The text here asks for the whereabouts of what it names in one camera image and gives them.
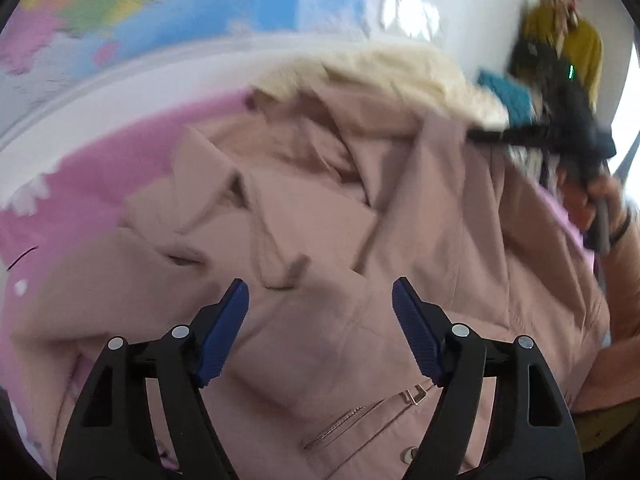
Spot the white wall switch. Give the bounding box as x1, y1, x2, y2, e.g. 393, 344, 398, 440
420, 5, 444, 39

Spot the pink floral blanket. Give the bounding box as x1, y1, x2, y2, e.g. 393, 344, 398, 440
0, 87, 251, 473

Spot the colourful wall map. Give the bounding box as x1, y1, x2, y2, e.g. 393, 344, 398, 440
0, 0, 376, 146

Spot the person's right forearm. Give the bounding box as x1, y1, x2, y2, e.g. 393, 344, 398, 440
572, 210, 640, 416

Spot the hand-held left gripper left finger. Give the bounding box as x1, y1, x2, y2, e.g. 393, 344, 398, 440
56, 279, 251, 480

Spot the pink jacket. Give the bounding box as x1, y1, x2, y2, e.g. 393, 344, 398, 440
10, 77, 613, 480

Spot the cream garment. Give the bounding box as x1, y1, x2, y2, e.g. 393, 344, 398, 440
255, 45, 511, 129

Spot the yellow cardigan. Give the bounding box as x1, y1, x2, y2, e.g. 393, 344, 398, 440
520, 2, 604, 106

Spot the mustard brown garment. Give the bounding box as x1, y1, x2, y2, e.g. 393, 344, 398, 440
572, 407, 627, 453

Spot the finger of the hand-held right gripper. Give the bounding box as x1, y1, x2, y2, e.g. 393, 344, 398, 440
467, 125, 553, 150

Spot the black wrist band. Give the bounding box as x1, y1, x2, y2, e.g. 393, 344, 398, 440
610, 205, 634, 246

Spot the teal cloth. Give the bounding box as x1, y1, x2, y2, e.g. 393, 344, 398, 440
477, 70, 534, 126

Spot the person's right hand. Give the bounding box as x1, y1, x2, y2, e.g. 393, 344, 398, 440
555, 166, 633, 247

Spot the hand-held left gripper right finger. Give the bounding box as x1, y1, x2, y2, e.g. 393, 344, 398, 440
391, 276, 586, 480

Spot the black handbag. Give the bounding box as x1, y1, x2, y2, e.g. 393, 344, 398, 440
509, 40, 548, 78

